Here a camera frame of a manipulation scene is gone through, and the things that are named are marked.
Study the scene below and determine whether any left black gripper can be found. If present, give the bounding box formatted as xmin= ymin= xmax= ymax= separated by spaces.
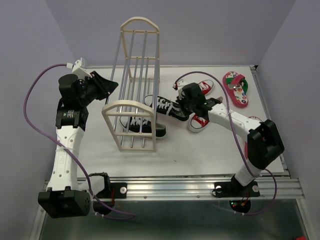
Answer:
xmin=80 ymin=70 xmax=120 ymax=105

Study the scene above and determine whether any red sneaker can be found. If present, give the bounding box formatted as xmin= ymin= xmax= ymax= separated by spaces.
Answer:
xmin=188 ymin=114 xmax=209 ymax=133
xmin=198 ymin=79 xmax=214 ymax=95

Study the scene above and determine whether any black sneaker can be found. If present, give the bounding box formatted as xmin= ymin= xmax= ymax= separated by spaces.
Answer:
xmin=156 ymin=96 xmax=189 ymax=122
xmin=119 ymin=116 xmax=167 ymax=139

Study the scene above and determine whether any cream metal shoe shelf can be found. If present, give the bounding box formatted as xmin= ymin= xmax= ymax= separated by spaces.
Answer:
xmin=102 ymin=16 xmax=160 ymax=152

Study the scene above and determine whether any pink green sandal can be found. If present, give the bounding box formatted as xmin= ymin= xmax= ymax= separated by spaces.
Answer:
xmin=243 ymin=115 xmax=263 ymax=161
xmin=222 ymin=71 xmax=249 ymax=108

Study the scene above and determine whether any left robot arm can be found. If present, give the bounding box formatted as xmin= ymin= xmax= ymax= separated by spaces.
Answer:
xmin=38 ymin=71 xmax=118 ymax=219

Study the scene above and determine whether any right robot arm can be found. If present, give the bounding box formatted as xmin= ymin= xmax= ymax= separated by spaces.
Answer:
xmin=176 ymin=82 xmax=285 ymax=198

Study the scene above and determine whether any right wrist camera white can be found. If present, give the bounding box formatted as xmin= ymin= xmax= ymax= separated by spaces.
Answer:
xmin=173 ymin=78 xmax=190 ymax=100

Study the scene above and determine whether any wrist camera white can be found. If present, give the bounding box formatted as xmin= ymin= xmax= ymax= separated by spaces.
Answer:
xmin=173 ymin=78 xmax=190 ymax=100
xmin=66 ymin=57 xmax=91 ymax=79

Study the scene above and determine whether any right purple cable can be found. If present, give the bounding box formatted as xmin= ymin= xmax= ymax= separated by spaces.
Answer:
xmin=174 ymin=71 xmax=278 ymax=216

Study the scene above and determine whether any purple cable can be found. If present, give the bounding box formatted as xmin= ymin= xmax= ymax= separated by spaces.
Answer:
xmin=22 ymin=63 xmax=137 ymax=221
xmin=174 ymin=71 xmax=278 ymax=216

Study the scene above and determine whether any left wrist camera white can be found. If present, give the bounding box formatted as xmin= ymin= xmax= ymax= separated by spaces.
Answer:
xmin=66 ymin=57 xmax=91 ymax=79

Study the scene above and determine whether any aluminium mounting rail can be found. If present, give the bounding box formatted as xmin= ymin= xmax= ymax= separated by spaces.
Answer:
xmin=42 ymin=177 xmax=306 ymax=201

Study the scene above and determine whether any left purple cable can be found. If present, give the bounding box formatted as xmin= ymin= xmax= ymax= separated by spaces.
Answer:
xmin=22 ymin=63 xmax=137 ymax=221

